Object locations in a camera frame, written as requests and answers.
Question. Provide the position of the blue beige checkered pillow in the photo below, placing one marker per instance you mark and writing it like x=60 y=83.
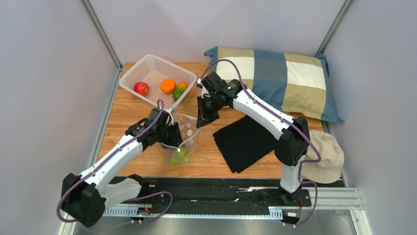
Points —
x=290 y=83

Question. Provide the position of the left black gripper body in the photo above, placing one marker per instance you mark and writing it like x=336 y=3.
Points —
x=165 y=134

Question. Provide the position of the green fake apple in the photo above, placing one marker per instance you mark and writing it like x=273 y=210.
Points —
x=180 y=155

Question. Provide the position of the green orange fake mango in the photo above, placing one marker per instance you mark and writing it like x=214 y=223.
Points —
x=179 y=90

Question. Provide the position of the black folded cloth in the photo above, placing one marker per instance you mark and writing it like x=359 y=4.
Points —
x=243 y=143

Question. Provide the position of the red fake apple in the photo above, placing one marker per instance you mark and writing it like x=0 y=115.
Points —
x=141 y=88

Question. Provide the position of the white plastic basket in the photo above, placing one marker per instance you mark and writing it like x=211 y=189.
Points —
x=153 y=70

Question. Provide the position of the orange fake orange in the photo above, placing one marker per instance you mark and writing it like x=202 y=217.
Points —
x=168 y=86

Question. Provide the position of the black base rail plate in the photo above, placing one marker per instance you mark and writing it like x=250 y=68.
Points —
x=220 y=197

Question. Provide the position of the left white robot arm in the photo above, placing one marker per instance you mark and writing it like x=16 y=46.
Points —
x=86 y=196

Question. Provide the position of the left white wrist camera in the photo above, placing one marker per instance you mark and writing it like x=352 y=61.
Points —
x=171 y=113

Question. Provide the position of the clear zip top bag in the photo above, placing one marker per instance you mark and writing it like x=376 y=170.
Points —
x=189 y=133

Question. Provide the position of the beige bucket hat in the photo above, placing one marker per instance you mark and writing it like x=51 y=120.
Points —
x=329 y=169

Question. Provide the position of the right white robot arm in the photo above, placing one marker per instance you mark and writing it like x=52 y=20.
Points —
x=291 y=133

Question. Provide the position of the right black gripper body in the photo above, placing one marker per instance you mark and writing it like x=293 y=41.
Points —
x=207 y=105

